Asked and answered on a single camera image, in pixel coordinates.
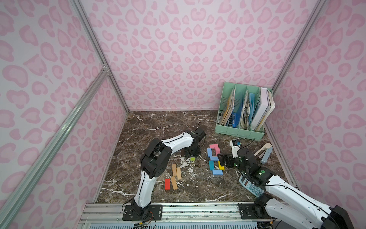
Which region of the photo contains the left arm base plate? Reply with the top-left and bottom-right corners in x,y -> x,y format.
123,204 -> 163,221

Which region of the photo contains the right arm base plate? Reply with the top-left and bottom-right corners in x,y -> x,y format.
236,203 -> 271,220

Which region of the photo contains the beige blue stapler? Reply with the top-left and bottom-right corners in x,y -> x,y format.
254,143 -> 273,165

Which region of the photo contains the wooden block upright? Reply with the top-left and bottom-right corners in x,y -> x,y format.
172,164 -> 177,177

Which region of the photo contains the pink block top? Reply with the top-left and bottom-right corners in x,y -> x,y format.
209,144 -> 219,149

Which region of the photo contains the yellow block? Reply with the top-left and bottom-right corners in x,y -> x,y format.
218,161 -> 225,170

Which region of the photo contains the light blue calculator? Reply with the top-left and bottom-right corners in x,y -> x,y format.
239,176 -> 265,197

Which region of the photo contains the white binder folder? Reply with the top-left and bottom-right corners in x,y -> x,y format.
251,87 -> 270,131

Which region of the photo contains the aluminium mounting rail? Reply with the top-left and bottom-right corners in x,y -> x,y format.
77,202 -> 286,229

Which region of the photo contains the teal block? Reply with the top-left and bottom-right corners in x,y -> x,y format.
209,160 -> 214,171

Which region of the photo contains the green desktop file organizer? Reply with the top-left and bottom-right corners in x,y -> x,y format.
215,82 -> 275,140

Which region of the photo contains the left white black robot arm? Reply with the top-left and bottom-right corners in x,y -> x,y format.
132,127 -> 205,210

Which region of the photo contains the blue mesh folder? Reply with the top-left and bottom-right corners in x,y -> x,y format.
232,99 -> 243,128

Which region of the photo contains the wooden block bottom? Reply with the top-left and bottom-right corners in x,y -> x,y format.
171,176 -> 178,190

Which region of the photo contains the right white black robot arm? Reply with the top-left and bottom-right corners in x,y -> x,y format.
218,148 -> 354,229

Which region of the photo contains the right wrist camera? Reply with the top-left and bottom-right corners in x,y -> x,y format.
229,139 -> 242,158

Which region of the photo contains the red block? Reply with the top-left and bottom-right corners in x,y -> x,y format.
165,178 -> 171,190

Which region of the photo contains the pink block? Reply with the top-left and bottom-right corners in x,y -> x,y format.
209,144 -> 219,149
215,148 -> 221,156

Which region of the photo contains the wooden block tilted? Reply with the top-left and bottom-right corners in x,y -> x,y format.
176,167 -> 182,180

